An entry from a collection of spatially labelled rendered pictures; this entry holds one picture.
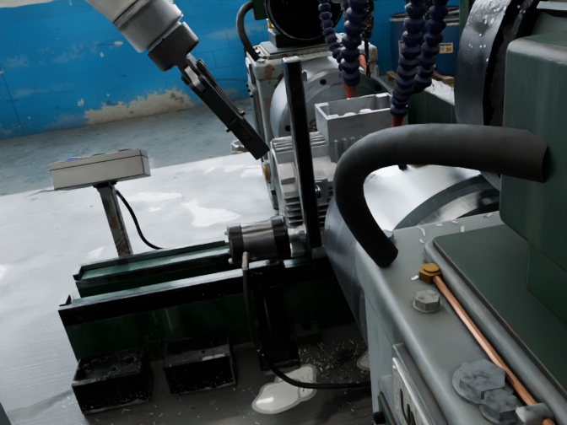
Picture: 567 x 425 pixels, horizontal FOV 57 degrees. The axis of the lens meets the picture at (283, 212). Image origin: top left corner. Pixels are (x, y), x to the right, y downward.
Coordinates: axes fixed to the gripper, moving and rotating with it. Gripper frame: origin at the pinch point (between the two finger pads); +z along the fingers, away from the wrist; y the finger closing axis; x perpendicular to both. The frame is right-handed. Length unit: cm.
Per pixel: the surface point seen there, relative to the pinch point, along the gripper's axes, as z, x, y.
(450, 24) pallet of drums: 154, -172, 435
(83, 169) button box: -11.8, 29.2, 13.3
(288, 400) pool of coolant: 25.3, 16.5, -27.7
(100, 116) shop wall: 14, 181, 543
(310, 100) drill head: 5.7, -11.8, 14.7
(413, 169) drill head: 2.4, -14.6, -37.7
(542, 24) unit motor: -12, -21, -61
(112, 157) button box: -10.0, 23.7, 13.8
